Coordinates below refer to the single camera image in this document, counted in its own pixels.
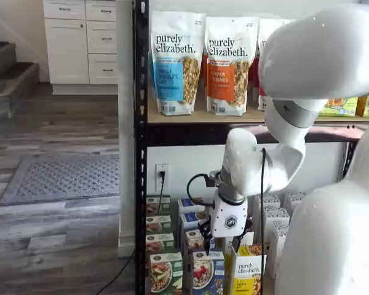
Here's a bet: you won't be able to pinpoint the blue label granola bag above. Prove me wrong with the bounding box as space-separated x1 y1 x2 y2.
150 11 207 117

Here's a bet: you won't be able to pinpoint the white cabinet door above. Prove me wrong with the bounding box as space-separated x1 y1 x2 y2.
44 18 90 85

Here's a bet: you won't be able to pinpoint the orange label granola bag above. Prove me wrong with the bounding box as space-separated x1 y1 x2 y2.
204 16 261 117

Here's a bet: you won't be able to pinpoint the black metal shelf, wooden boards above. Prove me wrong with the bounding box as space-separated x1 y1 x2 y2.
132 0 369 295

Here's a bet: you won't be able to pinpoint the green apple cinnamon oatmeal box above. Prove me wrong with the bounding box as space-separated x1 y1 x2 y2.
146 214 172 235
146 232 175 254
146 194 171 216
149 251 184 295

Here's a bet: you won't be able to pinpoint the black looped gripper cable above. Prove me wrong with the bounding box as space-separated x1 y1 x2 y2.
186 173 217 208

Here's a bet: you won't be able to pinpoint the long black arm cable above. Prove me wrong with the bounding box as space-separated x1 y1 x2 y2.
260 147 268 247

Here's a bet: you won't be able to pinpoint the white speckled carton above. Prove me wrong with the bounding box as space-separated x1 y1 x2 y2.
284 191 309 216
253 194 281 240
262 207 290 244
271 224 290 279

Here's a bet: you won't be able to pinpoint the white wall outlet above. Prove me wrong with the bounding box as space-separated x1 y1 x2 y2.
154 163 170 193

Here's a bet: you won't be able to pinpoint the grey patterned door mat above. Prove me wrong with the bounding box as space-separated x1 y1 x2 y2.
0 154 122 207

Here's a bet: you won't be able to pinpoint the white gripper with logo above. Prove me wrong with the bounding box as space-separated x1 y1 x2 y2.
198 194 253 256

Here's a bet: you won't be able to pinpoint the thin black cable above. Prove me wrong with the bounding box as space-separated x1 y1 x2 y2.
95 248 137 295

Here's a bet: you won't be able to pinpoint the blue and white oatmeal box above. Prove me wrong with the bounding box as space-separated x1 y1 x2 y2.
184 228 216 256
176 197 208 216
183 251 226 295
179 211 210 244

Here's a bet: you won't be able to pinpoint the green Bobo's apple pie box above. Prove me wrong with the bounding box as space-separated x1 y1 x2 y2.
319 97 359 118

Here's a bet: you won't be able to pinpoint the dark carpeted stairs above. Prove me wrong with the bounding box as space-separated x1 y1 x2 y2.
0 21 41 103

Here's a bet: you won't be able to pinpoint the white cabinet drawer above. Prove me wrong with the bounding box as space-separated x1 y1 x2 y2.
85 0 117 22
43 0 86 20
86 21 118 54
88 53 119 85

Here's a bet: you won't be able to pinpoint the white kitchen cabinet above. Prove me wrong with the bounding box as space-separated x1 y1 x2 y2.
42 0 119 96

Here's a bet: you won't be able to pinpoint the yellow white granola box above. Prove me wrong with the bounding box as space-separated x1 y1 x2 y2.
224 232 255 256
231 244 267 295

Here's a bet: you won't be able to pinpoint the red label granola bag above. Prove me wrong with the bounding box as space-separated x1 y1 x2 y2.
257 18 296 112

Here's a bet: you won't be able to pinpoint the black wall plug cable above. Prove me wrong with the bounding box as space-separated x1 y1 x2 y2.
157 170 167 205

